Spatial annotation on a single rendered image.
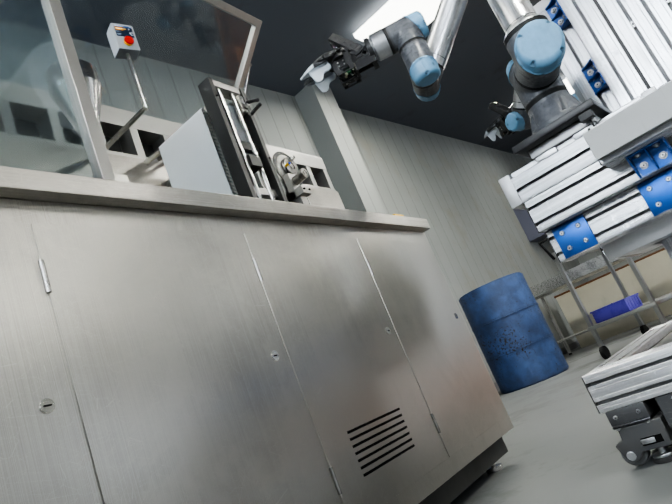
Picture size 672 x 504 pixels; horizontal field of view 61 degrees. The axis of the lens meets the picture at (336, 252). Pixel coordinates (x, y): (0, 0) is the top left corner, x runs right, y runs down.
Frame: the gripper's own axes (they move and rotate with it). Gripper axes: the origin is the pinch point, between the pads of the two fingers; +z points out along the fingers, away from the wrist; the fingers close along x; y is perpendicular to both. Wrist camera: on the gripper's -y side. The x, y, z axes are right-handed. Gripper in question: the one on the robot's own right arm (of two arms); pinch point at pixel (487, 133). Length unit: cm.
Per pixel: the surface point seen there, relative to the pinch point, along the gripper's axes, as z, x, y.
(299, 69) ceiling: 214, 85, -195
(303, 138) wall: 249, 74, -146
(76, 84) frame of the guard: -67, -170, -17
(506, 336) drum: 212, 126, 98
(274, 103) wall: 240, 60, -183
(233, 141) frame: -30, -127, -14
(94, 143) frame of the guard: -67, -172, -2
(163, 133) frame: 20, -127, -52
